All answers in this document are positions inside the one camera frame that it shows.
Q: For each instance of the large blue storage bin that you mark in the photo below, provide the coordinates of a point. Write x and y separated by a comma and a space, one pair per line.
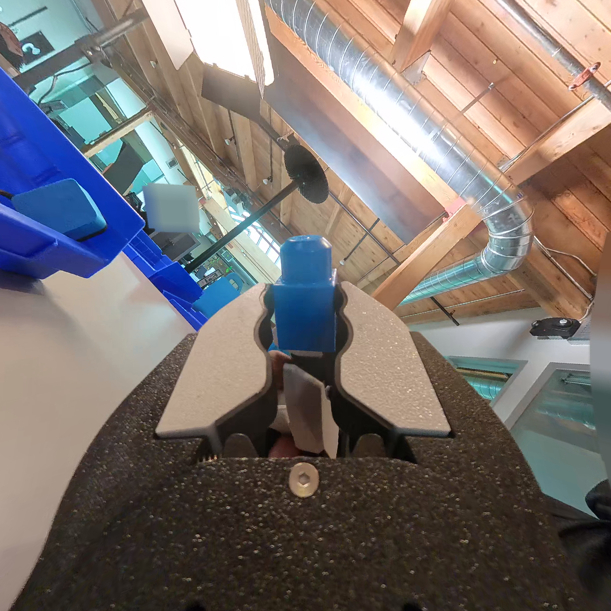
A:
28, 143

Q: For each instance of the person's dark clothing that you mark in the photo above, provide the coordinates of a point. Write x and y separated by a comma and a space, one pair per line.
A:
587, 534

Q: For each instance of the red pipe bracket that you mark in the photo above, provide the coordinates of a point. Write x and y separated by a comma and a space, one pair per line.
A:
583, 76

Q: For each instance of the stack of blue bins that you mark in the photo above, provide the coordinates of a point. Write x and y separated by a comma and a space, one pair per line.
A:
162, 272

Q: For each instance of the wide silver ventilation duct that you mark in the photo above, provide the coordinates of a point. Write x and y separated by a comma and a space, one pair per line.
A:
382, 95

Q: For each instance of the narrow silver duct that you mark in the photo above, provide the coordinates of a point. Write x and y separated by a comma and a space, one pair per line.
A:
549, 43

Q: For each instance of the light blue eraser block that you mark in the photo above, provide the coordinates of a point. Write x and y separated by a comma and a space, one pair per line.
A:
57, 207

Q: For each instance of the black ceiling device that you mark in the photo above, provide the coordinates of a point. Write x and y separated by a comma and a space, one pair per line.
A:
553, 328

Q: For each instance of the white round pillar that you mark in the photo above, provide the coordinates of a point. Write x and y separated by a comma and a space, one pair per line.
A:
602, 358

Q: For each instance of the black stand with round disc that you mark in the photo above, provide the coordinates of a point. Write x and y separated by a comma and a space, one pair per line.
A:
305, 174

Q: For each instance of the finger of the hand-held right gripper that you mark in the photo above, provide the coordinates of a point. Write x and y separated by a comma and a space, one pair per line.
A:
305, 405

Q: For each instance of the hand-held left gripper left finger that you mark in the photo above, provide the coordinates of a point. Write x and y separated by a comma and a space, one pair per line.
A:
219, 377

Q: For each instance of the blue plastic chair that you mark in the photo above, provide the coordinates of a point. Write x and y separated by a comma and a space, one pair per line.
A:
219, 296

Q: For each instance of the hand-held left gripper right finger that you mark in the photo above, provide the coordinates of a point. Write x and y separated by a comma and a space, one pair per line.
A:
386, 372

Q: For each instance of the bright studio light panel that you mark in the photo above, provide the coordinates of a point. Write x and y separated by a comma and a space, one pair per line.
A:
224, 33

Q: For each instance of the blue plastic block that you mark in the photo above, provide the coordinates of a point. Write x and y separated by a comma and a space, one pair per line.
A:
305, 310

